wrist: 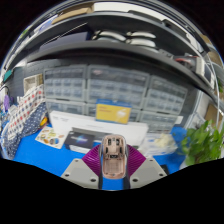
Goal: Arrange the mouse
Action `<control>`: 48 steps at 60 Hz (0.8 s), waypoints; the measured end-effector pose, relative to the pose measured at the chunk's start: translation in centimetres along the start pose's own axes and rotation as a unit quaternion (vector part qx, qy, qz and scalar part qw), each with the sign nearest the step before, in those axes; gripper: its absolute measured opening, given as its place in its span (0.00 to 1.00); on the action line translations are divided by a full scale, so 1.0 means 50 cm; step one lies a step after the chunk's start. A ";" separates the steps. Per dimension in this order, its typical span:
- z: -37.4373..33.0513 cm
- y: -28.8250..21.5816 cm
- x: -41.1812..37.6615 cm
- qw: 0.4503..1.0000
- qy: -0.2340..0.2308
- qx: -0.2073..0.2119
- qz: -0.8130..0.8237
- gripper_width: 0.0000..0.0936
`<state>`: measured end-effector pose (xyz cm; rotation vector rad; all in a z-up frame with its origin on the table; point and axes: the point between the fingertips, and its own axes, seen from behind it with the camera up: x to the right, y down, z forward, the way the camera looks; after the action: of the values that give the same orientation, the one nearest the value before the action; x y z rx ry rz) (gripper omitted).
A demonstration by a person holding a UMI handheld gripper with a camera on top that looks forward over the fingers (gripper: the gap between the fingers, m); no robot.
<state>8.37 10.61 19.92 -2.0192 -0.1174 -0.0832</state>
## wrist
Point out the long white keyboard box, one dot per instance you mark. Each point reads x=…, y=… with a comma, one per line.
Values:
x=110, y=128

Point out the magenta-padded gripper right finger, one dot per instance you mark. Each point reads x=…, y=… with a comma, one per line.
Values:
x=148, y=171

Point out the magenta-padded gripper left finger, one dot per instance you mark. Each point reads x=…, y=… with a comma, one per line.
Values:
x=78, y=173

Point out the yellow and blue box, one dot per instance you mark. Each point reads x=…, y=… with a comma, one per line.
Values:
x=113, y=112

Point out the navy polka dot cloth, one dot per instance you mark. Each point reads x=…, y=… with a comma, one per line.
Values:
x=23, y=133

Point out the small black cardboard box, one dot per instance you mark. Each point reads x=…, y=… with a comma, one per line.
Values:
x=80, y=140

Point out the beige plastic basket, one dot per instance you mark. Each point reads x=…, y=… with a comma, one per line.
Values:
x=32, y=83

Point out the colourful food sticker sheet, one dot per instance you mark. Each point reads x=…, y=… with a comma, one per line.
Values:
x=50, y=136

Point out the red white plaid cloth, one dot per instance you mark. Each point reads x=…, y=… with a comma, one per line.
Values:
x=25, y=110

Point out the green leafy plant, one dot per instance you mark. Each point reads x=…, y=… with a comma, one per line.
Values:
x=203, y=143

